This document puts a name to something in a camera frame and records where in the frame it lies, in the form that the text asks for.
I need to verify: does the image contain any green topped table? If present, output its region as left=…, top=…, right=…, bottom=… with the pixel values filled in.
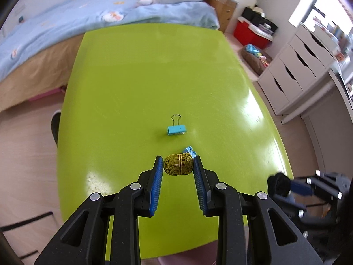
left=56, top=23, right=295, bottom=260

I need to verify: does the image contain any wooden nightstand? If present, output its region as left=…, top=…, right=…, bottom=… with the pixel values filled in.
left=205, top=0, right=238, bottom=33

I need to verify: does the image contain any pink trash bin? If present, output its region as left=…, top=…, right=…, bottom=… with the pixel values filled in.
left=157, top=241, right=218, bottom=265

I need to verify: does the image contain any black round cap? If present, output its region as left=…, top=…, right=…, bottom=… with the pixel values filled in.
left=267, top=172, right=291, bottom=197

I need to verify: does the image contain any pink box under bed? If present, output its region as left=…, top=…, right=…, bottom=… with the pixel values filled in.
left=29, top=85, right=66, bottom=102

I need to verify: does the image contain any blue binder clip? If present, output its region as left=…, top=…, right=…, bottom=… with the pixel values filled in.
left=182, top=146, right=197, bottom=158

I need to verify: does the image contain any red storage box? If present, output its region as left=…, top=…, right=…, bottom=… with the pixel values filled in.
left=233, top=16, right=273, bottom=49

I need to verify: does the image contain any brown pet bed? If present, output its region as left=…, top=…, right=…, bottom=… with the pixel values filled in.
left=240, top=44, right=273, bottom=76

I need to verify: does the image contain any teal binder clip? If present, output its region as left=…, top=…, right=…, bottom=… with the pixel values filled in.
left=167, top=114, right=187, bottom=136

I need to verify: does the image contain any yellow tape roll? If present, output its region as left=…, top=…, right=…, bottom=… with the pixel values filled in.
left=163, top=153, right=193, bottom=176

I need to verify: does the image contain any white desk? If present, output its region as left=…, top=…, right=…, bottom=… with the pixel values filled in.
left=281, top=63, right=352, bottom=178

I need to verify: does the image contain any black shoe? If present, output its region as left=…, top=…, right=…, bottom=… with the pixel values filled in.
left=51, top=110, right=61, bottom=144

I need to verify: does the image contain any white drawer unit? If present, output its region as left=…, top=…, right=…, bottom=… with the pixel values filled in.
left=258, top=23, right=337, bottom=115

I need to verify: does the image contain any bed with blue blanket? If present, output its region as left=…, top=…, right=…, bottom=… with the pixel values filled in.
left=1, top=0, right=219, bottom=111

